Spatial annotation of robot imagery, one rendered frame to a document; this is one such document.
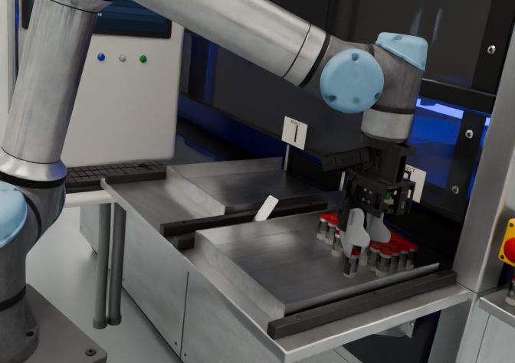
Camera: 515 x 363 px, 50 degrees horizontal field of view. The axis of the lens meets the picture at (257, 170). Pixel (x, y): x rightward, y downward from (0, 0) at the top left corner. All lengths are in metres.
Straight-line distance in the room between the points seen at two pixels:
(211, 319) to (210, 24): 1.24
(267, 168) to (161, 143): 0.38
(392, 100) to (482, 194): 0.25
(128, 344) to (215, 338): 0.56
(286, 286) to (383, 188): 0.22
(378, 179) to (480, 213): 0.21
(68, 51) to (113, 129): 0.79
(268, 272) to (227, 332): 0.79
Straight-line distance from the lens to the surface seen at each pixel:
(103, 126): 1.59
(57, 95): 0.85
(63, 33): 0.82
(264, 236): 1.06
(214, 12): 0.66
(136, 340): 2.27
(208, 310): 1.77
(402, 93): 0.83
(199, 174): 1.34
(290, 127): 1.31
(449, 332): 1.08
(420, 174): 1.05
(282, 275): 0.93
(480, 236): 1.00
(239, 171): 1.40
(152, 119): 1.65
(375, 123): 0.84
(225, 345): 1.72
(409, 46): 0.82
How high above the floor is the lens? 1.32
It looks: 17 degrees down
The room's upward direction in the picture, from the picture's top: 7 degrees clockwise
